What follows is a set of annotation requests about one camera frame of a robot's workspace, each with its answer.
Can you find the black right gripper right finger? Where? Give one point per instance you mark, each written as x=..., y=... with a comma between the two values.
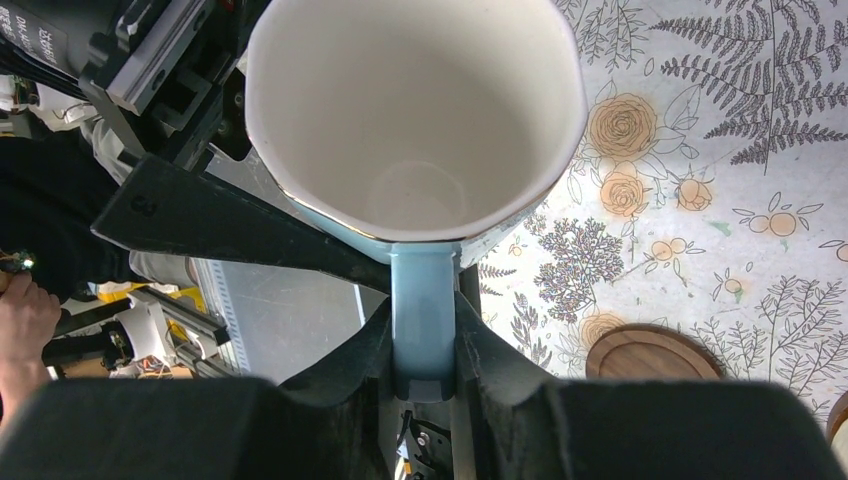
x=514, y=420

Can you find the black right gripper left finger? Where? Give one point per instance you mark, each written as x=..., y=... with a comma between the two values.
x=334, y=420

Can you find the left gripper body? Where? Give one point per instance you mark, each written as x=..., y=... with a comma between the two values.
x=162, y=74

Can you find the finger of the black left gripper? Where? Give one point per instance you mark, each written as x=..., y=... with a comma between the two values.
x=163, y=208

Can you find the dark walnut coaster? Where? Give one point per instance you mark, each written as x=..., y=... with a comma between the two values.
x=649, y=352

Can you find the light blue mug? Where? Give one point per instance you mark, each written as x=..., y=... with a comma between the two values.
x=420, y=133

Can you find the brown wooden coaster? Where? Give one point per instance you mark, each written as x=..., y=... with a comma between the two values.
x=836, y=417

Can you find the person hand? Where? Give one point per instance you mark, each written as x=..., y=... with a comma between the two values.
x=29, y=316

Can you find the floral tablecloth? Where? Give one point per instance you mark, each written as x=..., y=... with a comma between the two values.
x=708, y=195

